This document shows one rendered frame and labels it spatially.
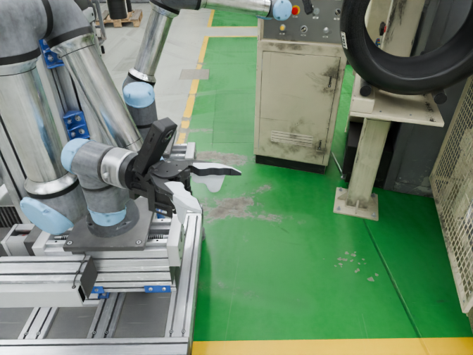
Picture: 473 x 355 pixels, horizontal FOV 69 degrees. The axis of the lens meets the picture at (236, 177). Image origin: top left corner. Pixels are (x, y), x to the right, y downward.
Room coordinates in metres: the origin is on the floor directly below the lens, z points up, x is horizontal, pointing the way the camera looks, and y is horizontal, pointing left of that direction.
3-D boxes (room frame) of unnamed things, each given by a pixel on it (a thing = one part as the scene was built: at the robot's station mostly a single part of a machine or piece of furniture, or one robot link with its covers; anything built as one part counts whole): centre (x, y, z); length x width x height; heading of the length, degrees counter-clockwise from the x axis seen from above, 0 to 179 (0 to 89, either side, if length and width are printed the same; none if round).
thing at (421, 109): (1.49, -0.72, 0.80); 0.37 x 0.36 x 0.02; 72
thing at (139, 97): (1.28, 0.38, 0.88); 0.13 x 0.12 x 0.14; 18
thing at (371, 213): (1.74, -0.78, 0.02); 0.27 x 0.27 x 0.04; 72
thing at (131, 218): (0.78, 0.37, 0.77); 0.15 x 0.15 x 0.10
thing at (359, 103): (1.53, -0.59, 0.84); 0.36 x 0.09 x 0.06; 162
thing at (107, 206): (0.61, 0.28, 0.94); 0.11 x 0.08 x 0.11; 155
